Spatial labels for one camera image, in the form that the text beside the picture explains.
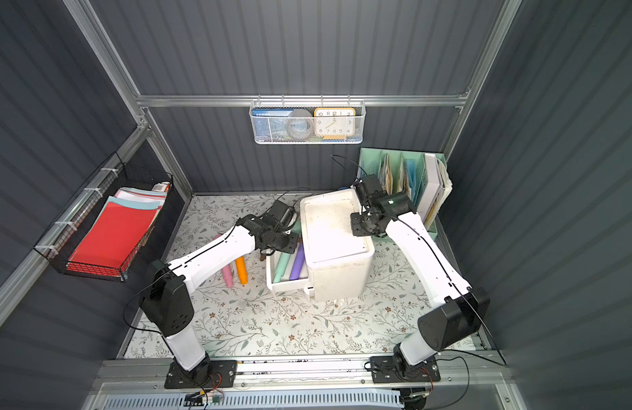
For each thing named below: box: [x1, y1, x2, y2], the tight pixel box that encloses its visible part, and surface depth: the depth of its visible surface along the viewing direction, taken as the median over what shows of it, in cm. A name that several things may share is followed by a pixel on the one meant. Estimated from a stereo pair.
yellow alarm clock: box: [314, 107, 357, 141], surface depth 90 cm
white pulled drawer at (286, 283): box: [265, 251, 310, 291], surface depth 80 cm
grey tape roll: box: [286, 108, 314, 141], surface depth 90 cm
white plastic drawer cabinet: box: [299, 188, 376, 304], surface depth 79 cm
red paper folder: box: [65, 201, 160, 277], surface depth 72 cm
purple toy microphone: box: [289, 242, 305, 282], surface depth 86 cm
